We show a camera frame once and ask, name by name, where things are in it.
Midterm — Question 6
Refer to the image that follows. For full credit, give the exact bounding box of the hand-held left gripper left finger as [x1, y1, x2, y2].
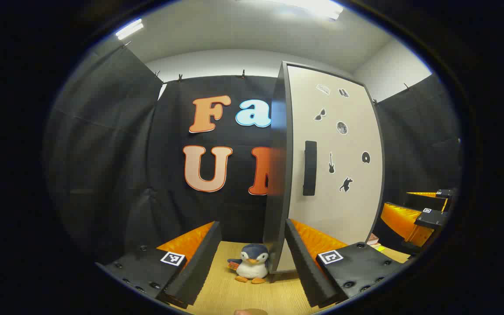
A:
[96, 221, 223, 309]

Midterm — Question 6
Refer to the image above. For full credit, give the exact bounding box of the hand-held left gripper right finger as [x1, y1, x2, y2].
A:
[284, 219, 410, 309]

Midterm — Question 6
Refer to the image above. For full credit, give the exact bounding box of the white cabinet door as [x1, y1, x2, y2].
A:
[276, 65, 384, 272]

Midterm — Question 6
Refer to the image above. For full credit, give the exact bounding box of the small stack of books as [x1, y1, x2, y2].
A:
[367, 234, 386, 253]

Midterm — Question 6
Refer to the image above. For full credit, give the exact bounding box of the penguin plush toy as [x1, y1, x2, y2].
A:
[227, 244, 272, 284]

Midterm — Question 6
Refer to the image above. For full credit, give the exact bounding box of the black backdrop cloth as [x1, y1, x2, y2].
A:
[44, 42, 462, 263]

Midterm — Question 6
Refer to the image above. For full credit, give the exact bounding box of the black door handle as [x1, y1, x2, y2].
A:
[303, 140, 318, 196]

